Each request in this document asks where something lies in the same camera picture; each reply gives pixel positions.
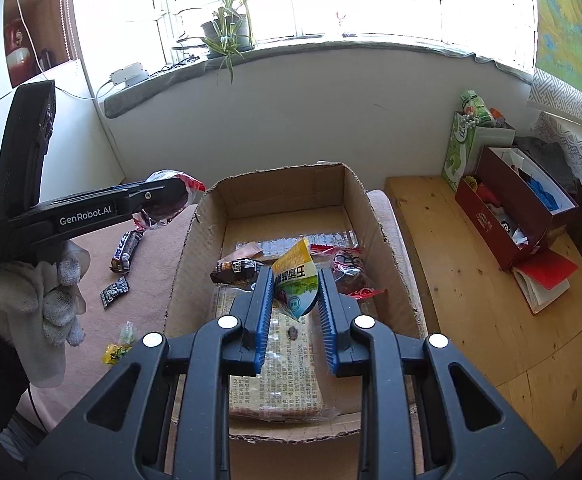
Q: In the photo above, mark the wooden bench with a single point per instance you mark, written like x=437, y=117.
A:
x=471, y=335

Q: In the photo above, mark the dark brown snack packet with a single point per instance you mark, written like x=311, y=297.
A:
x=233, y=270

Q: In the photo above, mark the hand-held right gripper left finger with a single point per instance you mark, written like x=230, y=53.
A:
x=263, y=320

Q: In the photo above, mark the green snack bag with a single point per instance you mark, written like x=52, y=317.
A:
x=476, y=102

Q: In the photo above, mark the red jar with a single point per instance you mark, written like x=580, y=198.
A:
x=18, y=55

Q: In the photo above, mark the large clear cracker pack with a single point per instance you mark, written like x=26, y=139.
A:
x=291, y=375

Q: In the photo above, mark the white device box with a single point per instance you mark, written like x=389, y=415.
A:
x=130, y=74

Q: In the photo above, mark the potted spider plant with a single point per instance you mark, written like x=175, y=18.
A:
x=226, y=35

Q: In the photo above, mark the white cabinet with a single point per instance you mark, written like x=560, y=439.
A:
x=61, y=125

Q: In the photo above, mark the wooden shelf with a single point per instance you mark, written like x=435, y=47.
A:
x=46, y=20

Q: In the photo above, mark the red patterned snack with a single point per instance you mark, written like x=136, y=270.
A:
x=353, y=275

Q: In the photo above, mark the person's left hand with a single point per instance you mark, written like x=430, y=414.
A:
x=26, y=305

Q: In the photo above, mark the clear red-ended snack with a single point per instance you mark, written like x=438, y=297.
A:
x=196, y=183

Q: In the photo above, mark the brown cardboard box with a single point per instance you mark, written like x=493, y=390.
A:
x=281, y=195

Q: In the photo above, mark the dark red open box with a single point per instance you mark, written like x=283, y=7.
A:
x=501, y=180

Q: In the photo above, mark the red printed box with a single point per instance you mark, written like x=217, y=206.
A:
x=486, y=225

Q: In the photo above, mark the dark grey cloth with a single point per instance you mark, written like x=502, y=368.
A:
x=551, y=155

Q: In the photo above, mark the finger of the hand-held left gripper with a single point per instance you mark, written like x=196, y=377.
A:
x=121, y=188
x=163, y=200

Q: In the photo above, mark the black candy bar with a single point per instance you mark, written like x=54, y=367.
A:
x=125, y=252

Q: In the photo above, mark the tan snack packet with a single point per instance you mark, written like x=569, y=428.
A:
x=248, y=250

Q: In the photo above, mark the small black patterned packet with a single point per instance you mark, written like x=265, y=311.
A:
x=114, y=291

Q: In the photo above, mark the green candy packet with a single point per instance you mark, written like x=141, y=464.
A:
x=127, y=332

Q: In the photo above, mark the yellow green snack packet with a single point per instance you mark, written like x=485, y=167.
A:
x=296, y=270

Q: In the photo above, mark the red notebook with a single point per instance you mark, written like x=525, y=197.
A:
x=546, y=270

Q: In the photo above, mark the yellow candy packet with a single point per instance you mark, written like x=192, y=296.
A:
x=115, y=353

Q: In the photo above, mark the green paper bag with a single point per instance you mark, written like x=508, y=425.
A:
x=458, y=155

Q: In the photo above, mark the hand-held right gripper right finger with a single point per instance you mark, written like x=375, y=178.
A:
x=328, y=320

